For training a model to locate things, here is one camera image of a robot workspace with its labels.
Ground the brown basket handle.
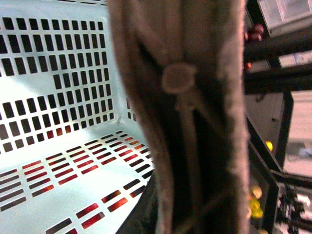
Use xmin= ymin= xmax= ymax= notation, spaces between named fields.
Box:
xmin=108 ymin=0 xmax=249 ymax=234

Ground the light blue plastic basket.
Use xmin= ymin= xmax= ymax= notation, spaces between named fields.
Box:
xmin=0 ymin=0 xmax=154 ymax=234

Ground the black fruit display shelf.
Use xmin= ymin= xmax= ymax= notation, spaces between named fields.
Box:
xmin=244 ymin=0 xmax=312 ymax=234

